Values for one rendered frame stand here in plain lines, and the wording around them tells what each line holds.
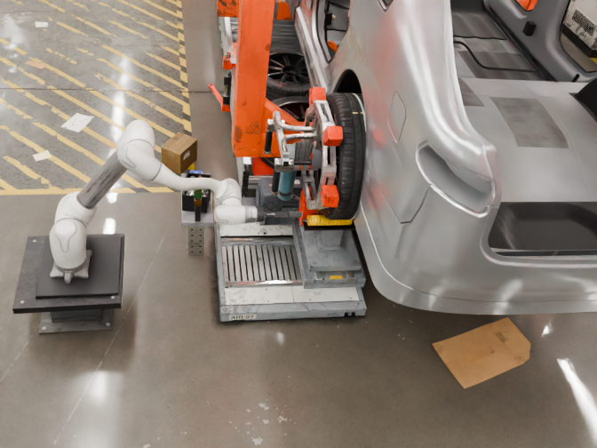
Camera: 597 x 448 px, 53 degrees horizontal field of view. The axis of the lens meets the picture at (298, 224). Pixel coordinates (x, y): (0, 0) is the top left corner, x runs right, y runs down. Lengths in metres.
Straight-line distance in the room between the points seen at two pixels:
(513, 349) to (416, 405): 0.74
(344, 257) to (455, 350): 0.81
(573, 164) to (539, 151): 0.19
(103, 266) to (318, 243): 1.22
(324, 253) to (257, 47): 1.21
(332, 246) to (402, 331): 0.63
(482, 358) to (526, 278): 1.23
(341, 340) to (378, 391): 0.35
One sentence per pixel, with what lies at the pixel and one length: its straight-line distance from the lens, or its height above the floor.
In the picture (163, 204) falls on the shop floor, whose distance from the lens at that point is 4.06.
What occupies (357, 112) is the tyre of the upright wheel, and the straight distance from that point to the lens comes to 2.94.
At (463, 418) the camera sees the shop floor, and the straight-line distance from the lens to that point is 3.33.
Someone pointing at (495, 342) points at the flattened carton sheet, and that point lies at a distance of 3.68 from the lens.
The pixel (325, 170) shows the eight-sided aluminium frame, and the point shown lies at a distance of 2.86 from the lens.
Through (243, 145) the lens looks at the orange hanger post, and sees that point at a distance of 3.57.
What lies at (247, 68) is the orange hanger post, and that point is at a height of 1.11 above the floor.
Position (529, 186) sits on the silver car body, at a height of 0.93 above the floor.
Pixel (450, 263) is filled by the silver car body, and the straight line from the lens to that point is 2.31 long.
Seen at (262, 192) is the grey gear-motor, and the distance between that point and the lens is 3.57.
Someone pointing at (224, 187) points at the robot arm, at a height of 0.72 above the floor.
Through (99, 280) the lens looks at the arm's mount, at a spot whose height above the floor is 0.32.
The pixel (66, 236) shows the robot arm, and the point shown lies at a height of 0.58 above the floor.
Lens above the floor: 2.68
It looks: 42 degrees down
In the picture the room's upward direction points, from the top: 10 degrees clockwise
